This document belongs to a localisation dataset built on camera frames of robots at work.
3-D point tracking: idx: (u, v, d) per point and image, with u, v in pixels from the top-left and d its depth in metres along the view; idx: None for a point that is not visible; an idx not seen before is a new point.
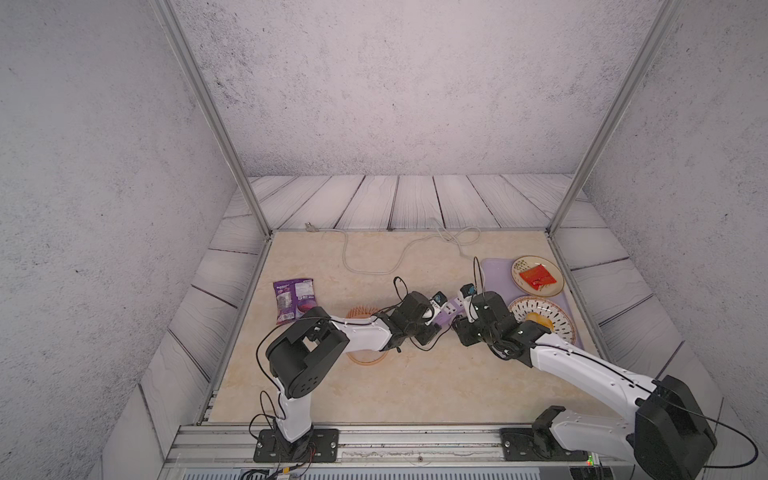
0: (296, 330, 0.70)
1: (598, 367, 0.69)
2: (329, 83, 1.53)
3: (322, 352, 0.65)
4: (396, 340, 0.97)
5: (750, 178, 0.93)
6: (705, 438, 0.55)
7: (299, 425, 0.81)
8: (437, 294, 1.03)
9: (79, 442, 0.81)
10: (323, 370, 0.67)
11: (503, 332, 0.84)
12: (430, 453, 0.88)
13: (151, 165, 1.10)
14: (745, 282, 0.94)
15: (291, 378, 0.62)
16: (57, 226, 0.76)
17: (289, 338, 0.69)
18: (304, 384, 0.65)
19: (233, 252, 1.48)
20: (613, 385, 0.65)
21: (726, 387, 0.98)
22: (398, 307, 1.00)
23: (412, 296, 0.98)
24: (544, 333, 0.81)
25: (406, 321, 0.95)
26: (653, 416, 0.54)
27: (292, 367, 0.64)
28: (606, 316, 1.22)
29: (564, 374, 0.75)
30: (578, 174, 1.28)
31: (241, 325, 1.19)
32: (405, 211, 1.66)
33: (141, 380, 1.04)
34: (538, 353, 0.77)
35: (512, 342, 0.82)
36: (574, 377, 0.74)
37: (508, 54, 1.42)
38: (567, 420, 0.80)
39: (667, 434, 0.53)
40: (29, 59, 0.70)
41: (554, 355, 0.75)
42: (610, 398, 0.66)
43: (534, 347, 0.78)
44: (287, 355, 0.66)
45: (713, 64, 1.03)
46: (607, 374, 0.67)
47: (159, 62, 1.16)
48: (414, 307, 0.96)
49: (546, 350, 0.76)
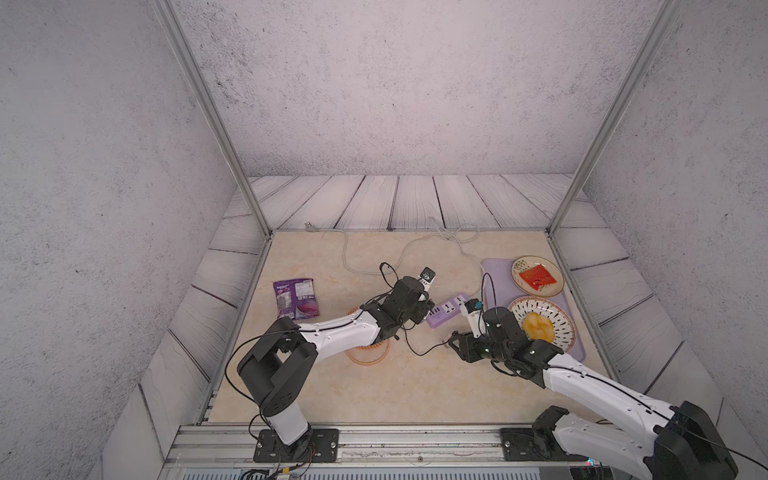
0: (262, 347, 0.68)
1: (615, 391, 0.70)
2: (329, 83, 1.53)
3: (291, 367, 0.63)
4: (388, 330, 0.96)
5: (750, 178, 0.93)
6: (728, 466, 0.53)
7: (292, 431, 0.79)
8: (425, 271, 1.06)
9: (79, 442, 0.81)
10: (297, 384, 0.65)
11: (515, 351, 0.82)
12: (430, 453, 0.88)
13: (151, 165, 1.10)
14: (745, 282, 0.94)
15: (265, 397, 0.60)
16: (57, 226, 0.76)
17: (257, 355, 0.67)
18: (278, 402, 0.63)
19: (233, 253, 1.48)
20: (629, 411, 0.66)
21: (727, 388, 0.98)
22: (388, 296, 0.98)
23: (403, 284, 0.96)
24: (557, 354, 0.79)
25: (397, 309, 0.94)
26: (672, 445, 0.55)
27: (264, 384, 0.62)
28: (606, 316, 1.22)
29: (576, 395, 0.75)
30: (578, 174, 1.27)
31: (241, 326, 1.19)
32: (405, 211, 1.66)
33: (141, 380, 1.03)
34: (551, 374, 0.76)
35: (524, 363, 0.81)
36: (587, 400, 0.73)
37: (508, 54, 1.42)
38: (571, 426, 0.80)
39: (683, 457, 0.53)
40: (29, 58, 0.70)
41: (568, 377, 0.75)
42: (626, 423, 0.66)
43: (547, 368, 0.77)
44: (257, 374, 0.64)
45: (714, 63, 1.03)
46: (624, 400, 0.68)
47: (160, 61, 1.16)
48: (404, 295, 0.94)
49: (560, 371, 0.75)
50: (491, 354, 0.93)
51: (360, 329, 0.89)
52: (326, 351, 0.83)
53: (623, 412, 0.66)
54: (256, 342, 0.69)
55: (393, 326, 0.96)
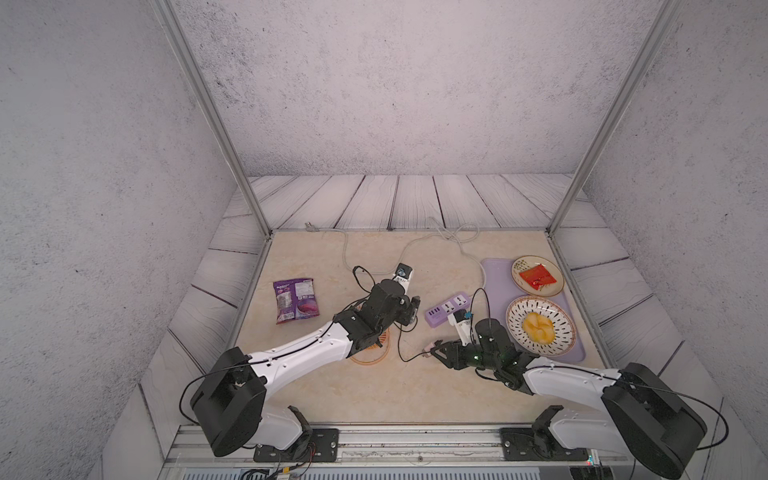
0: (211, 383, 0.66)
1: (574, 371, 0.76)
2: (329, 83, 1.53)
3: (237, 405, 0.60)
4: (365, 340, 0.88)
5: (750, 177, 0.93)
6: (686, 416, 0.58)
7: (286, 435, 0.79)
8: (400, 268, 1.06)
9: (79, 442, 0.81)
10: (252, 420, 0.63)
11: (504, 363, 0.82)
12: (430, 453, 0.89)
13: (151, 165, 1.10)
14: (744, 282, 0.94)
15: (215, 437, 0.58)
16: (57, 226, 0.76)
17: (206, 392, 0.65)
18: (233, 439, 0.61)
19: (233, 252, 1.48)
20: (588, 382, 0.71)
21: (727, 387, 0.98)
22: (365, 302, 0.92)
23: (380, 289, 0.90)
24: (533, 358, 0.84)
25: (375, 316, 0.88)
26: (618, 399, 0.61)
27: (215, 422, 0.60)
28: (606, 316, 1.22)
29: (553, 391, 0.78)
30: (578, 174, 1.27)
31: (241, 325, 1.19)
32: (405, 211, 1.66)
33: (142, 380, 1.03)
34: (529, 376, 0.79)
35: (510, 374, 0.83)
36: (562, 391, 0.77)
37: (508, 54, 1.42)
38: (563, 418, 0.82)
39: (633, 413, 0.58)
40: (29, 58, 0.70)
41: (541, 373, 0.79)
42: (587, 396, 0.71)
43: (525, 371, 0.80)
44: (208, 412, 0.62)
45: (714, 63, 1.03)
46: (581, 375, 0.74)
47: (160, 61, 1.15)
48: (382, 301, 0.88)
49: (535, 370, 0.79)
50: (481, 362, 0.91)
51: (326, 348, 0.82)
52: (287, 378, 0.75)
53: (580, 385, 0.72)
54: (205, 377, 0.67)
55: (371, 336, 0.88)
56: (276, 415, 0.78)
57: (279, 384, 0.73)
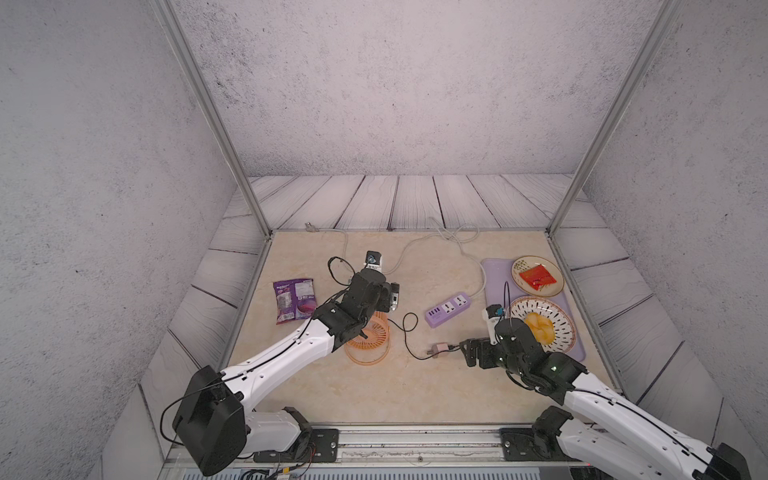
0: (187, 405, 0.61)
1: (648, 425, 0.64)
2: (329, 83, 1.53)
3: (215, 425, 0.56)
4: (349, 332, 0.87)
5: (750, 178, 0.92)
6: None
7: (285, 438, 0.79)
8: (369, 255, 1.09)
9: (79, 442, 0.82)
10: (238, 434, 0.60)
11: (532, 366, 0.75)
12: (430, 453, 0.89)
13: (151, 165, 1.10)
14: (745, 282, 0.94)
15: (201, 458, 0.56)
16: (57, 226, 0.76)
17: (184, 414, 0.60)
18: (220, 456, 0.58)
19: (233, 252, 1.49)
20: (666, 449, 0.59)
21: (726, 388, 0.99)
22: (346, 292, 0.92)
23: (361, 278, 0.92)
24: (581, 373, 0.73)
25: (357, 305, 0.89)
26: None
27: (198, 444, 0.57)
28: (606, 316, 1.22)
29: (599, 421, 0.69)
30: (578, 175, 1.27)
31: (241, 325, 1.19)
32: (405, 211, 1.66)
33: (141, 380, 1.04)
34: (575, 396, 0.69)
35: (542, 378, 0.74)
36: (608, 425, 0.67)
37: (508, 54, 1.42)
38: (577, 435, 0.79)
39: None
40: (30, 59, 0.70)
41: (596, 403, 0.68)
42: (655, 458, 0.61)
43: (571, 390, 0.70)
44: (190, 434, 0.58)
45: (714, 64, 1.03)
46: (657, 435, 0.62)
47: (159, 61, 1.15)
48: (365, 290, 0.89)
49: (587, 396, 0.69)
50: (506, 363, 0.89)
51: (305, 348, 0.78)
52: (267, 388, 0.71)
53: (655, 448, 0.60)
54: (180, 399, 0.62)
55: (354, 326, 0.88)
56: (268, 422, 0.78)
57: (260, 396, 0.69)
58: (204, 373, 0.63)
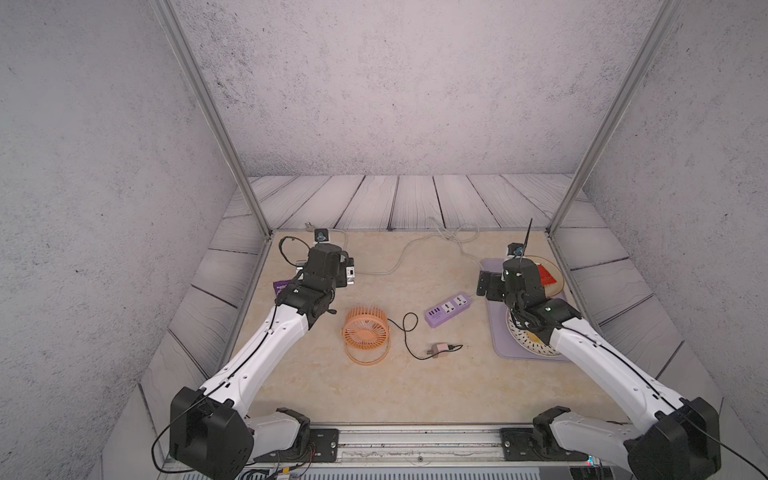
0: (178, 433, 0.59)
1: (627, 370, 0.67)
2: (329, 83, 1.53)
3: (215, 438, 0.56)
4: (319, 305, 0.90)
5: (750, 178, 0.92)
6: (710, 462, 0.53)
7: (286, 436, 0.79)
8: (320, 233, 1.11)
9: (79, 442, 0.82)
10: (242, 437, 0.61)
11: (529, 304, 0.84)
12: (430, 453, 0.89)
13: (151, 165, 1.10)
14: (745, 282, 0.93)
15: (213, 474, 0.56)
16: (57, 226, 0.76)
17: (179, 441, 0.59)
18: (234, 463, 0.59)
19: (233, 252, 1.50)
20: (634, 389, 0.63)
21: (727, 388, 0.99)
22: (306, 270, 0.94)
23: (317, 253, 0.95)
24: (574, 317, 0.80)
25: (321, 278, 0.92)
26: (669, 431, 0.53)
27: (205, 462, 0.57)
28: (606, 316, 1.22)
29: (582, 362, 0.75)
30: (578, 174, 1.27)
31: (241, 325, 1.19)
32: (405, 211, 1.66)
33: (141, 380, 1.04)
34: (561, 335, 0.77)
35: (535, 316, 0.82)
36: (589, 367, 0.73)
37: (508, 54, 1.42)
38: (567, 420, 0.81)
39: (678, 451, 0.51)
40: (30, 59, 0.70)
41: (579, 343, 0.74)
42: (628, 401, 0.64)
43: (559, 327, 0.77)
44: (192, 455, 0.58)
45: (714, 64, 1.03)
46: (634, 379, 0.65)
47: (159, 61, 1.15)
48: (326, 262, 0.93)
49: (572, 336, 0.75)
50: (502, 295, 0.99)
51: (280, 334, 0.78)
52: (254, 386, 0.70)
53: (627, 389, 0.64)
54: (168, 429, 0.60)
55: (323, 298, 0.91)
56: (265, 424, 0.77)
57: (250, 395, 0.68)
58: (183, 395, 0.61)
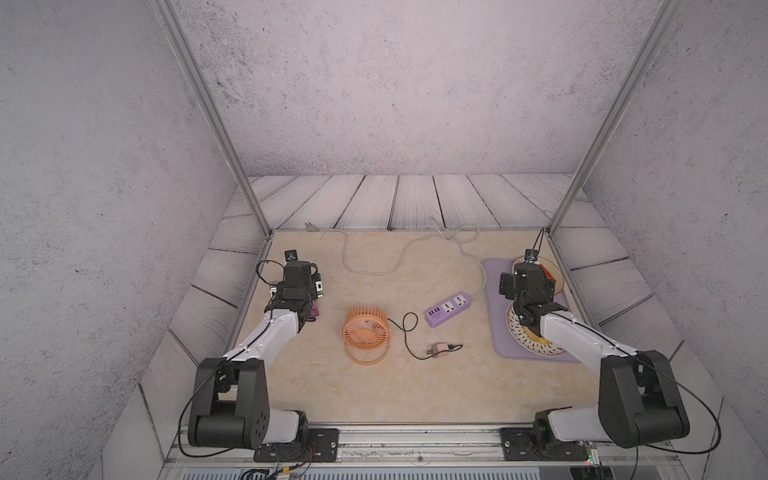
0: (202, 403, 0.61)
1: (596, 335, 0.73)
2: (329, 83, 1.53)
3: (246, 390, 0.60)
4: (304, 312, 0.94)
5: (750, 177, 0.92)
6: (673, 414, 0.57)
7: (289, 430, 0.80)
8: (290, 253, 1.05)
9: (79, 442, 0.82)
10: (264, 400, 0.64)
11: (528, 301, 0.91)
12: (430, 453, 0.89)
13: (151, 165, 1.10)
14: (744, 282, 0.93)
15: (242, 431, 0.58)
16: (57, 226, 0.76)
17: (202, 411, 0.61)
18: (258, 426, 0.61)
19: (234, 252, 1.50)
20: (596, 346, 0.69)
21: (726, 387, 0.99)
22: (283, 284, 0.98)
23: (290, 267, 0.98)
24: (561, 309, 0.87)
25: (299, 289, 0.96)
26: (616, 366, 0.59)
27: (231, 424, 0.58)
28: (606, 316, 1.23)
29: (564, 342, 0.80)
30: (578, 174, 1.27)
31: (241, 326, 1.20)
32: (405, 211, 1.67)
33: (142, 381, 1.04)
34: (546, 319, 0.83)
35: (529, 311, 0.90)
36: (570, 344, 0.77)
37: (508, 54, 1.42)
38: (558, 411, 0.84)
39: (624, 385, 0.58)
40: (29, 59, 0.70)
41: (559, 322, 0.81)
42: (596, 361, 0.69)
43: (544, 314, 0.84)
44: (215, 423, 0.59)
45: (713, 64, 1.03)
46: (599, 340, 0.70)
47: (160, 61, 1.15)
48: (299, 274, 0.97)
49: (554, 317, 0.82)
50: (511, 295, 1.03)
51: (283, 321, 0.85)
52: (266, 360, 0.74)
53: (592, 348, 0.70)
54: (190, 403, 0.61)
55: (306, 305, 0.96)
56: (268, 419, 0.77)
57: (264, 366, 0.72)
58: (205, 364, 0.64)
